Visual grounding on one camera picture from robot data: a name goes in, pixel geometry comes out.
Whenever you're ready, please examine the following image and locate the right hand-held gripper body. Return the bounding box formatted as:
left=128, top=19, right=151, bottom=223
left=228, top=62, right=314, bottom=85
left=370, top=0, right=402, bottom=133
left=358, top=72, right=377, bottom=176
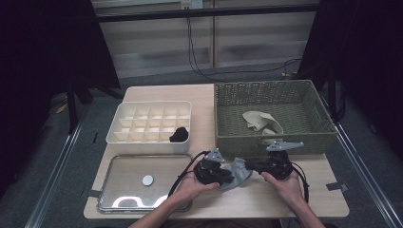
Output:
left=265, top=141, right=305, bottom=181

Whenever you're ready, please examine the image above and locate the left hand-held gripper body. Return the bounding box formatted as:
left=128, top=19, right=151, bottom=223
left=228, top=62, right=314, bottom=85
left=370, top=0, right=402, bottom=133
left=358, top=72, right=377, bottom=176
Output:
left=193, top=147, right=228, bottom=186

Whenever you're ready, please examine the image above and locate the beige sock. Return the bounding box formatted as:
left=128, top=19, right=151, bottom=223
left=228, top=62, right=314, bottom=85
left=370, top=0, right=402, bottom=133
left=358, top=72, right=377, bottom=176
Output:
left=261, top=113, right=284, bottom=137
left=241, top=110, right=270, bottom=132

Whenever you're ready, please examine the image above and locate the black sock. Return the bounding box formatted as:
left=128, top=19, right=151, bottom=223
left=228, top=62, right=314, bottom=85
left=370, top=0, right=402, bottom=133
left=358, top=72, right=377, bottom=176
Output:
left=168, top=126, right=190, bottom=143

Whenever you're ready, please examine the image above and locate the green woven basket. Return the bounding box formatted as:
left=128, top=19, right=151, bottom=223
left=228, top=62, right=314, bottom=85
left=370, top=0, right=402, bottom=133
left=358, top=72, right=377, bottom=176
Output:
left=213, top=79, right=337, bottom=159

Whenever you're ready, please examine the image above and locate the white divided storage box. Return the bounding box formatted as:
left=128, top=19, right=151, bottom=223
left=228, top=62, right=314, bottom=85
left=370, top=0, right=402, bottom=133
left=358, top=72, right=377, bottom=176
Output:
left=105, top=100, right=194, bottom=155

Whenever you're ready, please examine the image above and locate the clear plastic lid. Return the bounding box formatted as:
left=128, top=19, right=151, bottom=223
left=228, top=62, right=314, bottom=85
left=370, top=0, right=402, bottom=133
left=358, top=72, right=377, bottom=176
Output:
left=97, top=153, right=195, bottom=214

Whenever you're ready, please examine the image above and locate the person's right hand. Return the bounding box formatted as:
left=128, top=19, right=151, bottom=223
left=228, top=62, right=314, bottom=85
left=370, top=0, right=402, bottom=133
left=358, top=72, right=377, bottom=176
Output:
left=260, top=170, right=306, bottom=211

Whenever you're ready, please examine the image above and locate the person's left hand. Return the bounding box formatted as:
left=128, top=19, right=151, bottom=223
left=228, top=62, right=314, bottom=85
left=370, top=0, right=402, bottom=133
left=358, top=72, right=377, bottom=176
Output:
left=170, top=172, right=221, bottom=211

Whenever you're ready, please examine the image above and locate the black metal stand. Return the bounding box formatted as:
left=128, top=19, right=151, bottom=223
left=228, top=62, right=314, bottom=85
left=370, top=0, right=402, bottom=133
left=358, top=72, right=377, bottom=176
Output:
left=66, top=75, right=125, bottom=135
left=326, top=60, right=346, bottom=123

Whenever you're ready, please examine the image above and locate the black curtain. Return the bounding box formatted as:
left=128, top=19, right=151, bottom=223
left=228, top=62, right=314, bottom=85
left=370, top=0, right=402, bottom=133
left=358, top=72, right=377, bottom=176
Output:
left=0, top=0, right=122, bottom=191
left=297, top=0, right=403, bottom=160

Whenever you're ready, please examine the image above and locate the black horizontal bar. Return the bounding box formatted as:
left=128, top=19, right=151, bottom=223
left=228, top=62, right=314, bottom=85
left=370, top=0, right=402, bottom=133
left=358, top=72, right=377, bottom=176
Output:
left=94, top=3, right=321, bottom=23

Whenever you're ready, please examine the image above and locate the left hand-held gripper cable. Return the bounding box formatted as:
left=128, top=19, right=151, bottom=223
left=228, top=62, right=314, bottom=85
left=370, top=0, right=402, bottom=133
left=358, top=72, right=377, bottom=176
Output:
left=166, top=150, right=212, bottom=199

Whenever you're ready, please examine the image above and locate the hand-held gripper cable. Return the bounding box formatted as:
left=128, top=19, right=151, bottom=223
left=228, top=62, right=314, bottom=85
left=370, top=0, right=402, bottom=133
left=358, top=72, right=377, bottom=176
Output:
left=166, top=150, right=212, bottom=199
left=290, top=161, right=311, bottom=204

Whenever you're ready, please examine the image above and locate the right hand-held gripper cable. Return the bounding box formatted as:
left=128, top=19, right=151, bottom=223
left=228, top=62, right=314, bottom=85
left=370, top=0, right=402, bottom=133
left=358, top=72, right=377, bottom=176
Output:
left=290, top=161, right=311, bottom=204

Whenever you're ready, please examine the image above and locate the metal floor rail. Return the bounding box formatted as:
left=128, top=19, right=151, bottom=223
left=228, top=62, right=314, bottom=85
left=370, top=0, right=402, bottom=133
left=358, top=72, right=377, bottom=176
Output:
left=25, top=120, right=85, bottom=228
left=319, top=94, right=403, bottom=228

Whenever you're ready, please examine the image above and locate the black wall cable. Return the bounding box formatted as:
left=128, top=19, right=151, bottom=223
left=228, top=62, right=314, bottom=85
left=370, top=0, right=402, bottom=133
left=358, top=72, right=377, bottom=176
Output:
left=186, top=17, right=302, bottom=84

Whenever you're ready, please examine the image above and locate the white wall socket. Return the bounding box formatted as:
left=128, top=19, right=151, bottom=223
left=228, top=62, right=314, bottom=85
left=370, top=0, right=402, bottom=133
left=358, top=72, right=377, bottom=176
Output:
left=180, top=0, right=203, bottom=10

